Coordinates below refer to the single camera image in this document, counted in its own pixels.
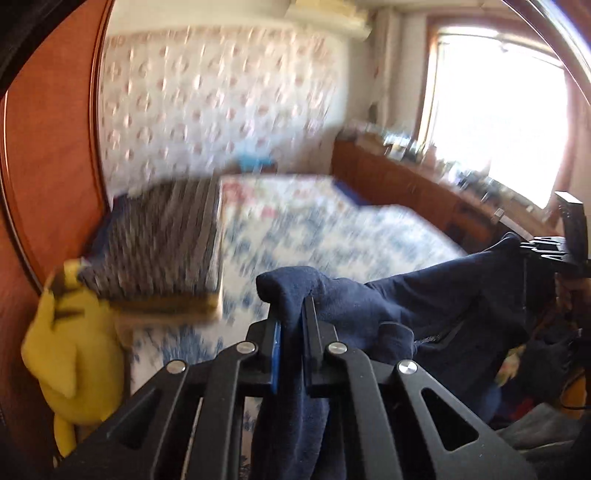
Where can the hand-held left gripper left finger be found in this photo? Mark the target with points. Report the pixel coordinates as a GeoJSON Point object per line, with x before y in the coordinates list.
{"type": "Point", "coordinates": [276, 355]}

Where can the pink floral quilt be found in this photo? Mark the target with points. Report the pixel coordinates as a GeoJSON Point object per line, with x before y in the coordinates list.
{"type": "Point", "coordinates": [277, 191]}

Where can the circle-patterned wall curtain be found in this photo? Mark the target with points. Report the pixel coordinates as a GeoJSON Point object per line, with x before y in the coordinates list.
{"type": "Point", "coordinates": [207, 101]}

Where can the wall air conditioner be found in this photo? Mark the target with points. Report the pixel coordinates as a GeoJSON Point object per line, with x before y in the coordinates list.
{"type": "Point", "coordinates": [332, 16]}

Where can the navy printed t-shirt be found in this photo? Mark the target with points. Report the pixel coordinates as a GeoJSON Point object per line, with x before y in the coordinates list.
{"type": "Point", "coordinates": [438, 304]}

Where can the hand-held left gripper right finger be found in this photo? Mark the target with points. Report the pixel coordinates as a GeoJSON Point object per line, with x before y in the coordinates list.
{"type": "Point", "coordinates": [311, 350]}

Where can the dark blue blanket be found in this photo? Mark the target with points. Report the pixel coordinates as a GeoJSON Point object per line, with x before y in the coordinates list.
{"type": "Point", "coordinates": [346, 191]}

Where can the grey cloth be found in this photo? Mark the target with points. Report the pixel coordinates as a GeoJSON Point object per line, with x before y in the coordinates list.
{"type": "Point", "coordinates": [545, 429]}

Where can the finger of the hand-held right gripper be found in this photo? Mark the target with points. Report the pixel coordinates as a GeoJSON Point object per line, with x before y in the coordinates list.
{"type": "Point", "coordinates": [549, 251]}

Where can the wooden slatted wardrobe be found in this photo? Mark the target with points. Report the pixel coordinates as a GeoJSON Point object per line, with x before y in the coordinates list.
{"type": "Point", "coordinates": [46, 161]}

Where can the wooden-framed window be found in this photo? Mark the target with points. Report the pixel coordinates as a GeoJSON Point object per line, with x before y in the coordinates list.
{"type": "Point", "coordinates": [498, 106]}

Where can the yellow plush toy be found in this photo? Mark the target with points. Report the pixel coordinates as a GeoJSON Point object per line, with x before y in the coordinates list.
{"type": "Point", "coordinates": [69, 346]}

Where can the blue floral bed sheet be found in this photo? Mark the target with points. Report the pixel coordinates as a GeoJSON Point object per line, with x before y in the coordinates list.
{"type": "Point", "coordinates": [300, 240]}

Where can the long wooden cabinet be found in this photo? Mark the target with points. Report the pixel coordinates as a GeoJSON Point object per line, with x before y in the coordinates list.
{"type": "Point", "coordinates": [406, 180]}

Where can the blue plastic bag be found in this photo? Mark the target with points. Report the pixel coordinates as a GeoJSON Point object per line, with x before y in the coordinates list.
{"type": "Point", "coordinates": [254, 162]}

